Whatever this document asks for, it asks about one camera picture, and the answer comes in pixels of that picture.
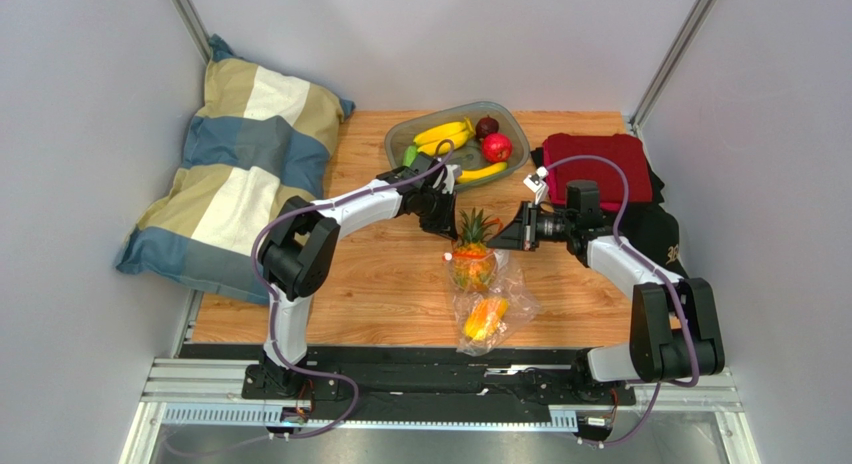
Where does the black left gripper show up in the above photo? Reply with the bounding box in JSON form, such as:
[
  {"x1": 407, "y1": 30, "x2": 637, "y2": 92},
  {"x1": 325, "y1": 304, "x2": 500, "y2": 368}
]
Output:
[{"x1": 416, "y1": 189, "x2": 459, "y2": 242}]

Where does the orange toy pineapple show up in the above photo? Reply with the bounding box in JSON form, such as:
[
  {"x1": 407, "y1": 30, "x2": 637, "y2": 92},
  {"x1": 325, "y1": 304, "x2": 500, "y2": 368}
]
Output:
[{"x1": 449, "y1": 208, "x2": 501, "y2": 292}]

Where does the clear zip top bag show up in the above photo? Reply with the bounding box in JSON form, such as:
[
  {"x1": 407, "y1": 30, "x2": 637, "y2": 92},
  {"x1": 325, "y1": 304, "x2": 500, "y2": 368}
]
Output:
[{"x1": 442, "y1": 249, "x2": 541, "y2": 357}]

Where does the yellow banana bunch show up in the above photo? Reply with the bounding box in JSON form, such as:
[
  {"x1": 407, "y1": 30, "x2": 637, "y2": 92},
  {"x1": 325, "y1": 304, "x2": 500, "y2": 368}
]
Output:
[{"x1": 412, "y1": 118, "x2": 475, "y2": 156}]

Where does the yellow orange mango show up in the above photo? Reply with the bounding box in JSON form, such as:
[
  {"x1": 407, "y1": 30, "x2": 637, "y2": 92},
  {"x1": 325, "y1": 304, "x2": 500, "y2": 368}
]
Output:
[{"x1": 463, "y1": 297, "x2": 509, "y2": 341}]

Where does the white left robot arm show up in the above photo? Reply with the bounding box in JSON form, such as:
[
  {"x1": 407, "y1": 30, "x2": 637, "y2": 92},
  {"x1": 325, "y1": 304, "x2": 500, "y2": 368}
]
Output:
[{"x1": 242, "y1": 153, "x2": 461, "y2": 399}]

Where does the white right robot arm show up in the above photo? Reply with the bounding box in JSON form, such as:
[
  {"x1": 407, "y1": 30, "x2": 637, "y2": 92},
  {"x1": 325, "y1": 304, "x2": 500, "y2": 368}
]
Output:
[{"x1": 486, "y1": 180, "x2": 725, "y2": 385}]

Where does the single yellow banana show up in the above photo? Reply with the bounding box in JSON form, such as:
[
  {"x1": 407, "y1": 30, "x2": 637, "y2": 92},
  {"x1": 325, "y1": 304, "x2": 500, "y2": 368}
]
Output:
[{"x1": 456, "y1": 162, "x2": 508, "y2": 184}]

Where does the grey transparent plastic container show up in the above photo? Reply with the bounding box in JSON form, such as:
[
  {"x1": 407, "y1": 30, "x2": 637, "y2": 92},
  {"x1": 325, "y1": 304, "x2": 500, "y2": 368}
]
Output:
[{"x1": 384, "y1": 101, "x2": 531, "y2": 192}]

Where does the green cucumber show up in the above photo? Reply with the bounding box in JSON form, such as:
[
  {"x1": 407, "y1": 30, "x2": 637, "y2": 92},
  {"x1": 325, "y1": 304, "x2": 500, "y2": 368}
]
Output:
[{"x1": 402, "y1": 145, "x2": 419, "y2": 167}]

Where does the red pomegranate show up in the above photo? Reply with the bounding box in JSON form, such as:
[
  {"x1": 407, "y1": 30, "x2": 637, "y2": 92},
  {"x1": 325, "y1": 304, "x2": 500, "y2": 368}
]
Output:
[{"x1": 481, "y1": 133, "x2": 513, "y2": 163}]

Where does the dark red mangosteen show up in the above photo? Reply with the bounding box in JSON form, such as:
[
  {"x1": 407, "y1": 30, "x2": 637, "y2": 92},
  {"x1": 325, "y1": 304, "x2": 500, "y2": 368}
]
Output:
[{"x1": 475, "y1": 115, "x2": 500, "y2": 140}]

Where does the black cloth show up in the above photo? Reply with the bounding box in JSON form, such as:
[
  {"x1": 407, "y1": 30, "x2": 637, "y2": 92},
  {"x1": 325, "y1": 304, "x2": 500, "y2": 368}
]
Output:
[{"x1": 532, "y1": 147, "x2": 686, "y2": 275}]

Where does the red folded cloth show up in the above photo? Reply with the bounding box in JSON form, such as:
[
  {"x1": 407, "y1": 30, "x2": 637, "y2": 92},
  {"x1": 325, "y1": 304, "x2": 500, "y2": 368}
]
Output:
[{"x1": 541, "y1": 133, "x2": 662, "y2": 212}]

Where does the striped blue beige pillow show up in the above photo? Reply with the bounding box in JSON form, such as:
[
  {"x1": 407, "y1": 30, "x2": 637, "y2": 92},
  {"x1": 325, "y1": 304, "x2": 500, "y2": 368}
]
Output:
[{"x1": 114, "y1": 36, "x2": 355, "y2": 305}]

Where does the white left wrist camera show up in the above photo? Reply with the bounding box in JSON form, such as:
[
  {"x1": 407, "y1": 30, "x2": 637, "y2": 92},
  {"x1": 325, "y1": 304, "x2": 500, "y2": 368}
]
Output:
[{"x1": 432, "y1": 164, "x2": 462, "y2": 194}]

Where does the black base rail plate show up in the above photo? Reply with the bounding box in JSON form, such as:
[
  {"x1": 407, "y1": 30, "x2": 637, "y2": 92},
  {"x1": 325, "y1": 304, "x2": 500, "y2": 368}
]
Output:
[{"x1": 178, "y1": 344, "x2": 637, "y2": 425}]

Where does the right aluminium frame post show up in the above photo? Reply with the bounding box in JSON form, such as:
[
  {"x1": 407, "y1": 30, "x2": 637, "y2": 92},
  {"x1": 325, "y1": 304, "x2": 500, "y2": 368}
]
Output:
[{"x1": 626, "y1": 0, "x2": 718, "y2": 136}]

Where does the aluminium frame post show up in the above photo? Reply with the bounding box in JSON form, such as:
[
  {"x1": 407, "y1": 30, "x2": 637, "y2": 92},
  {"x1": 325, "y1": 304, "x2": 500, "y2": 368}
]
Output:
[
  {"x1": 171, "y1": 0, "x2": 212, "y2": 63},
  {"x1": 626, "y1": 0, "x2": 718, "y2": 136}
]

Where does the left aluminium frame post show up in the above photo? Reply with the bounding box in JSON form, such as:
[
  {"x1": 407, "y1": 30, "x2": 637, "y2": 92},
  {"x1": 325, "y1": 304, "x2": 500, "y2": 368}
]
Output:
[{"x1": 171, "y1": 0, "x2": 212, "y2": 63}]

